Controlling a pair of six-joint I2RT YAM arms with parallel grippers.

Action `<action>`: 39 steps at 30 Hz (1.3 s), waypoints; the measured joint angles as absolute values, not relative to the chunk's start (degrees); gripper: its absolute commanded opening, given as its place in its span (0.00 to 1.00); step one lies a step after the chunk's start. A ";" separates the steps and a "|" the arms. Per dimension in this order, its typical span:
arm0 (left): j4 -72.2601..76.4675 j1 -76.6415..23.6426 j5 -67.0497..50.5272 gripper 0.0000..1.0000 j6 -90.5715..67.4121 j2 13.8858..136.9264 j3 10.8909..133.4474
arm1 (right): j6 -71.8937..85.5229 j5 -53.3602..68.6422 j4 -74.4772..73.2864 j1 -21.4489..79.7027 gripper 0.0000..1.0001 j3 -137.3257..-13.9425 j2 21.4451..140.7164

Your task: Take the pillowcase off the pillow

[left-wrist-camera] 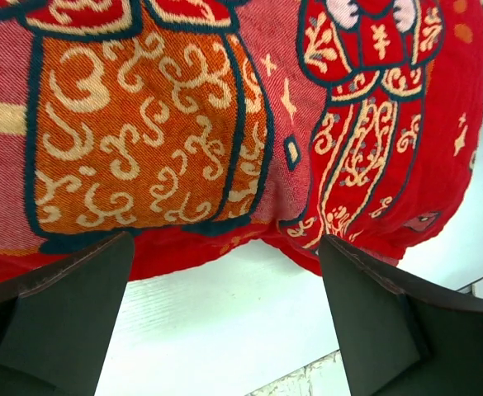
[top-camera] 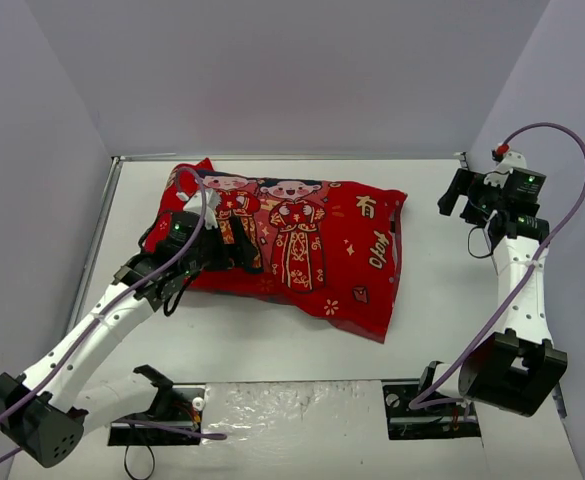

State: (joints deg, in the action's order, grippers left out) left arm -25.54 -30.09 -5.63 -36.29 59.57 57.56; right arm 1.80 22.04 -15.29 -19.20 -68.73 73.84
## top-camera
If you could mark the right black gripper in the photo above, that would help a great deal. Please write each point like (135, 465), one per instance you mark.
(465, 190)

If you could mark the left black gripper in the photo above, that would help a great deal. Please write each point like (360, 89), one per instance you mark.
(229, 245)

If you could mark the red printed pillowcase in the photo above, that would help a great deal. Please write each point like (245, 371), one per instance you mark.
(330, 248)

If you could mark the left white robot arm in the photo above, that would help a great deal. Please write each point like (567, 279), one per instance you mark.
(47, 410)

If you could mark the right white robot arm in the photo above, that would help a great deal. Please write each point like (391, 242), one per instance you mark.
(512, 363)

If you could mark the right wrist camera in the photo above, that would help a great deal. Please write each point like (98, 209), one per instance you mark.
(507, 160)

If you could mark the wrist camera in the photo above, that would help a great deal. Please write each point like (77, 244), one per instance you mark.
(203, 204)
(507, 160)

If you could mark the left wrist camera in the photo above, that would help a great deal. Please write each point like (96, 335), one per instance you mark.
(203, 204)

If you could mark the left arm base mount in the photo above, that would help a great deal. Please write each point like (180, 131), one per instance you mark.
(177, 412)

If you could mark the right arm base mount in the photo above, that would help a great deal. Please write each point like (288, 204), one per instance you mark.
(440, 422)

